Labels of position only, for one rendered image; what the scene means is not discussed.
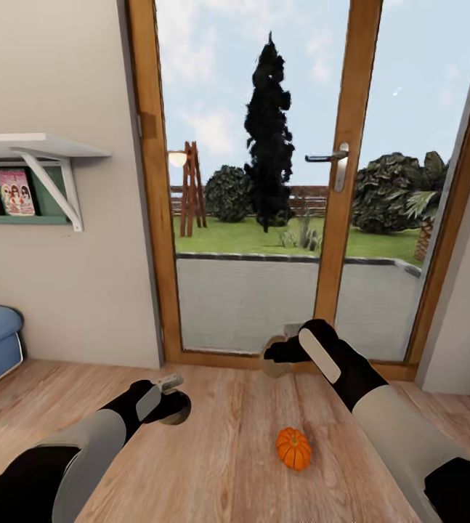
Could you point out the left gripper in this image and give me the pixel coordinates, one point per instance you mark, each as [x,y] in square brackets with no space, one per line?
[173,403]

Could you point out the door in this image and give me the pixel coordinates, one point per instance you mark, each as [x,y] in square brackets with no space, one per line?
[303,159]

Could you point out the pillar candle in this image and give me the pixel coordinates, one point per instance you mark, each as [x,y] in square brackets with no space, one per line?
[271,368]
[179,417]

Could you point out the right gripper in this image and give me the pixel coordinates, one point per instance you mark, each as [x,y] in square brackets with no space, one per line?
[283,352]

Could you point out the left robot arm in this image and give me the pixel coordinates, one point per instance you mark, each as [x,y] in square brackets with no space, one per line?
[53,479]

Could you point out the pumpkin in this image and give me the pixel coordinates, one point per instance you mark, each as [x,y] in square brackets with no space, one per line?
[293,449]

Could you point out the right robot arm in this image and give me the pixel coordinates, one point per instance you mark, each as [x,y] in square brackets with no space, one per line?
[432,471]

